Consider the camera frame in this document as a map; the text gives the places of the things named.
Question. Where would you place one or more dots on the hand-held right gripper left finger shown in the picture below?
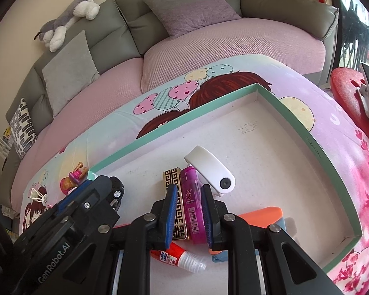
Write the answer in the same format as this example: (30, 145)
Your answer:
(169, 212)

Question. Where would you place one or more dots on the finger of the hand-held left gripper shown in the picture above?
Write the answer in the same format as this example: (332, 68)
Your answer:
(73, 195)
(100, 193)

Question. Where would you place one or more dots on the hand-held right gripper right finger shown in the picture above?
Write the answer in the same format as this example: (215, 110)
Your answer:
(207, 215)

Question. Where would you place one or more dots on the black toy car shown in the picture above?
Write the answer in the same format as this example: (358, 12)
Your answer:
(118, 190)

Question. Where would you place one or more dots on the pink lighter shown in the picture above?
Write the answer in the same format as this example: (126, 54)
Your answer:
(192, 202)

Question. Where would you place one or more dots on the gold patterned lighter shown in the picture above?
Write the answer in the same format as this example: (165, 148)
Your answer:
(172, 175)

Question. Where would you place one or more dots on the red glue bottle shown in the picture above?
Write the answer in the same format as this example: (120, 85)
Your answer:
(172, 256)

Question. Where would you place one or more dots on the white oval plastic gadget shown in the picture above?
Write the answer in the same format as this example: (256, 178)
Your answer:
(209, 166)

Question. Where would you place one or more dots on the blue and orange toy block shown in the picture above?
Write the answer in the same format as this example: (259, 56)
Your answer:
(261, 216)

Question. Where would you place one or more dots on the shallow white tray green rim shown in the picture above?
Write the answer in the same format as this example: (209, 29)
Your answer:
(264, 147)

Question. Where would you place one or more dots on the small doll figure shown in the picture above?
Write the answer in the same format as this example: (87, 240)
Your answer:
(68, 184)

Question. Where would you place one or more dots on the white binder clip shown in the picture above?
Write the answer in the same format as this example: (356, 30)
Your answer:
(37, 194)

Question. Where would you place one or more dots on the black and white patterned cushion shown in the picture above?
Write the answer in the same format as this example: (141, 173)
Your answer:
(23, 129)

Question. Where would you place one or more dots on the stack of magazines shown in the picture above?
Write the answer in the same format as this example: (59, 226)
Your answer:
(4, 144)

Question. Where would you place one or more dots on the pink sofa seat cover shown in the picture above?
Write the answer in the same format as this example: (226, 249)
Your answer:
(89, 98)
(233, 43)

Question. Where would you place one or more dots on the grey cushion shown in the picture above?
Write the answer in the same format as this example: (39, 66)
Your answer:
(69, 70)

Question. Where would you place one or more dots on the printed blanket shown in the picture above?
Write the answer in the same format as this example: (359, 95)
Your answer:
(326, 107)

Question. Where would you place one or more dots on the grey husky plush toy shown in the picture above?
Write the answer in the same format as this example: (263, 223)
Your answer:
(61, 21)

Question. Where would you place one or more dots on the grey sofa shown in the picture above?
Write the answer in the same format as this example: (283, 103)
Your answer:
(123, 12)

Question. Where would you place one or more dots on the red plastic stool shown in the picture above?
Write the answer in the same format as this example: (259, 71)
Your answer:
(344, 92)

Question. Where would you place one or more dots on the purple cushion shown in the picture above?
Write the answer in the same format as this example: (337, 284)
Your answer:
(190, 9)

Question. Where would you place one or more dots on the black drying rack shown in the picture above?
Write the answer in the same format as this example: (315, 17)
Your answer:
(355, 37)

